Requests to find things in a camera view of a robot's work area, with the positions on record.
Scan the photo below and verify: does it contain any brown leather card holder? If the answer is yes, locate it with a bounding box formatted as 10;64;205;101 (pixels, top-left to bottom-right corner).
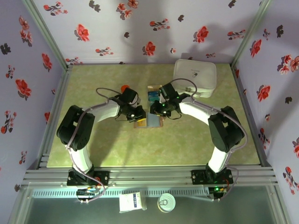
133;112;164;129

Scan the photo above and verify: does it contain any white plastic container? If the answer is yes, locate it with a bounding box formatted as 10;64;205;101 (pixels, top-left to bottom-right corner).
172;59;217;98

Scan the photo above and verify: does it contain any white paper box blue stripe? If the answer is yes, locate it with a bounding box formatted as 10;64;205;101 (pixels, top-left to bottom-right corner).
118;191;148;213

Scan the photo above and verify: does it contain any round tin can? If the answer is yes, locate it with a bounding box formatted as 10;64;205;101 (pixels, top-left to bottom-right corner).
157;193;176;213

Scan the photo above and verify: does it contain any aluminium frame rail wide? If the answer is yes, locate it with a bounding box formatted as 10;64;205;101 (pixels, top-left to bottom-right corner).
21;165;278;188

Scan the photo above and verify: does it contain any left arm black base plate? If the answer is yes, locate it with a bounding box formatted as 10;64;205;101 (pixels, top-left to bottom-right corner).
67;171;110;187

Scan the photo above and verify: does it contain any aluminium side rail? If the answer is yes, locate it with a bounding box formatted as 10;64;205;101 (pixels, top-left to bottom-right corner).
230;64;273;168
28;65;73;170

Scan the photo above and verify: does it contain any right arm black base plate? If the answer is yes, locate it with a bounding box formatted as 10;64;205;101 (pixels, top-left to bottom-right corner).
191;169;234;185

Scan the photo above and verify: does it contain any aluminium corner post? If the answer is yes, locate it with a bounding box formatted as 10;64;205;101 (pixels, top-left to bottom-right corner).
22;0;73;70
231;0;274;67

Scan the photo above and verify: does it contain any white slotted cable duct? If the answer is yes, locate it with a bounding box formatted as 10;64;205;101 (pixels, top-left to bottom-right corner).
31;189;210;198

